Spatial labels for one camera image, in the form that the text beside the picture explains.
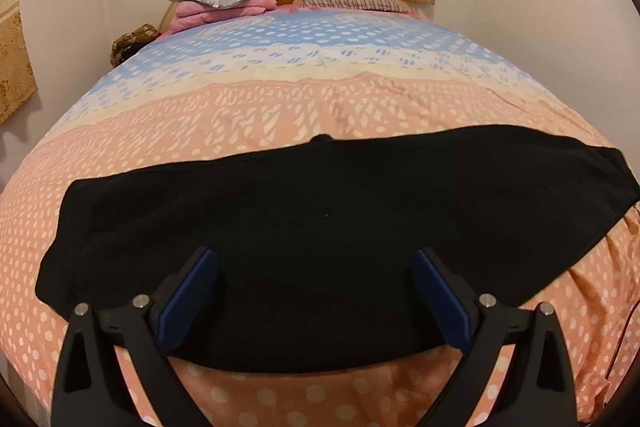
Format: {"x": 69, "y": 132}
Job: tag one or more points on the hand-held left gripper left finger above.
{"x": 187, "y": 302}

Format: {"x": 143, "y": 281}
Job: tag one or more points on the black pants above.
{"x": 320, "y": 232}

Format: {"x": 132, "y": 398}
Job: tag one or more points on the dotted pink and blue bedspread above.
{"x": 250, "y": 117}

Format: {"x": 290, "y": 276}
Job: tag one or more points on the folded pink blanket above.
{"x": 200, "y": 13}

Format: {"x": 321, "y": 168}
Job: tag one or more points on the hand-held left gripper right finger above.
{"x": 441, "y": 302}

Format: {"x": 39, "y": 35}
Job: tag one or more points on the brown patterned cloth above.
{"x": 132, "y": 39}

